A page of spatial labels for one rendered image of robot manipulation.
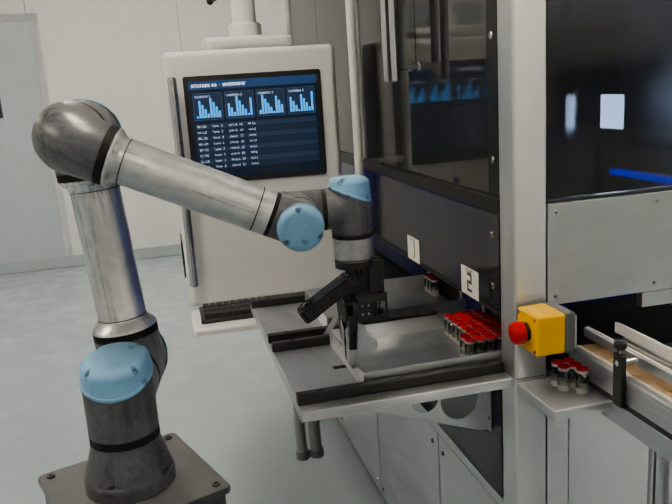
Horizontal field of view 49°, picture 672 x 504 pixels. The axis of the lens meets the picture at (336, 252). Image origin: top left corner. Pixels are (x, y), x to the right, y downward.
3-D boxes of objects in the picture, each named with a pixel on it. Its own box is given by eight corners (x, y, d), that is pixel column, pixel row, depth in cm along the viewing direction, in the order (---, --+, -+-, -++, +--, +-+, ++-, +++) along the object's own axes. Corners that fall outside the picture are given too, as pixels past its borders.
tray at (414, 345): (474, 323, 167) (473, 308, 166) (531, 362, 142) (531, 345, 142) (330, 345, 159) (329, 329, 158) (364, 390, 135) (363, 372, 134)
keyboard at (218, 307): (330, 293, 225) (329, 286, 224) (341, 306, 212) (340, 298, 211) (199, 310, 216) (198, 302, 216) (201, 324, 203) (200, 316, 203)
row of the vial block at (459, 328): (452, 332, 161) (451, 312, 160) (488, 360, 144) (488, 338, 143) (442, 333, 161) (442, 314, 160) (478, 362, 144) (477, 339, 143)
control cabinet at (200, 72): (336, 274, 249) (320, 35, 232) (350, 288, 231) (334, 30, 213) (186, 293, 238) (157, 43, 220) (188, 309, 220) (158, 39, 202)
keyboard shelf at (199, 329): (331, 292, 235) (331, 285, 235) (353, 318, 209) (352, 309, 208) (190, 310, 226) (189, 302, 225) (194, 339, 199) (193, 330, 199)
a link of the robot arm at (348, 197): (321, 175, 135) (367, 172, 136) (325, 233, 138) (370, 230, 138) (325, 181, 128) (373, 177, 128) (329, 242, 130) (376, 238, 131)
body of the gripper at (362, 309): (389, 323, 135) (386, 260, 133) (344, 329, 134) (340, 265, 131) (377, 312, 143) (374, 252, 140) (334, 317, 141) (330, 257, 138)
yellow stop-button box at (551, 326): (553, 338, 132) (553, 300, 131) (575, 352, 125) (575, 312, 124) (515, 344, 131) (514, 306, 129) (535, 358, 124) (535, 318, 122)
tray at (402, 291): (427, 286, 199) (426, 273, 199) (466, 313, 175) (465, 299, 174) (305, 302, 192) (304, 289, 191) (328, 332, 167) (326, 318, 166)
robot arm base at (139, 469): (100, 516, 116) (92, 459, 114) (75, 478, 128) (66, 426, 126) (189, 483, 124) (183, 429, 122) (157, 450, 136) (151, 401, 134)
